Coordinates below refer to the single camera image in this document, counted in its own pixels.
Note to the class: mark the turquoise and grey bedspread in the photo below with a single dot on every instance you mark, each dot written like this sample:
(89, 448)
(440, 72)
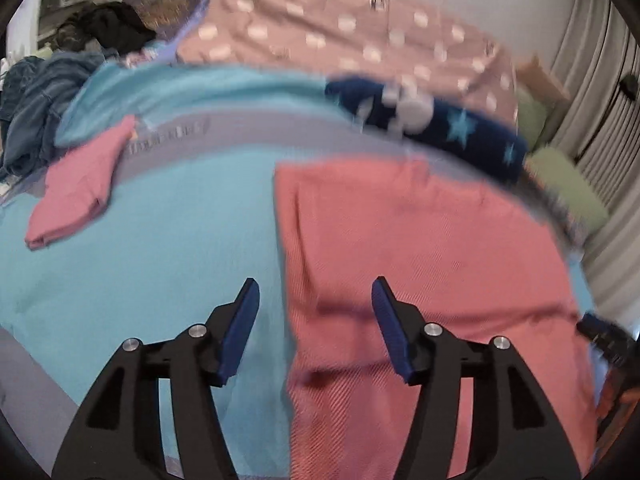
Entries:
(165, 240)

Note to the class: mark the navy star print blanket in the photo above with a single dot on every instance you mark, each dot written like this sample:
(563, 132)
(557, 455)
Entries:
(475, 135)

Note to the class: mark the large pink knit garment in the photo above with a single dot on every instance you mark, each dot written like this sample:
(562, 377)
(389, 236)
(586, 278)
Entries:
(425, 240)

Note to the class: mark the green pillow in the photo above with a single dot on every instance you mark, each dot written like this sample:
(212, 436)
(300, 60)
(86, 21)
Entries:
(570, 185)
(531, 117)

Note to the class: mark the black clothes pile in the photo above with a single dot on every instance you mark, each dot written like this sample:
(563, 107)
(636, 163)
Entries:
(117, 25)

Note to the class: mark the small folded pink garment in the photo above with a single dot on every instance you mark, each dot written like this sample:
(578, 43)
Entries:
(75, 190)

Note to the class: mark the purple printed blanket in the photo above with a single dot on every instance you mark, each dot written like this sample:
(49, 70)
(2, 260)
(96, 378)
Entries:
(160, 10)

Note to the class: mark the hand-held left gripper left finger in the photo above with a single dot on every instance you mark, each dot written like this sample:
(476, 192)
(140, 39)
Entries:
(240, 330)

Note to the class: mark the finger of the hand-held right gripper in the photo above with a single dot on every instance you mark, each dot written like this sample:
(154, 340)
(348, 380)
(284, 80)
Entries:
(597, 332)

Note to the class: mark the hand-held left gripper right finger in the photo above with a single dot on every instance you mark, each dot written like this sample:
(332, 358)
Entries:
(392, 330)

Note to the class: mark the pink polka dot blanket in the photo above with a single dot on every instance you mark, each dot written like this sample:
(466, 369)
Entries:
(350, 35)

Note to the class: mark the blue denim clothes pile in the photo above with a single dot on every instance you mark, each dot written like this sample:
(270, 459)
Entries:
(35, 105)

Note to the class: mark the beige pillow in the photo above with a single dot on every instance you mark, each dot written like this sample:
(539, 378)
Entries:
(542, 82)

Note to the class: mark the beige pleated curtain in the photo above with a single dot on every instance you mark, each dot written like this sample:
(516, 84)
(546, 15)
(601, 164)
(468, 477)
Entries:
(600, 110)

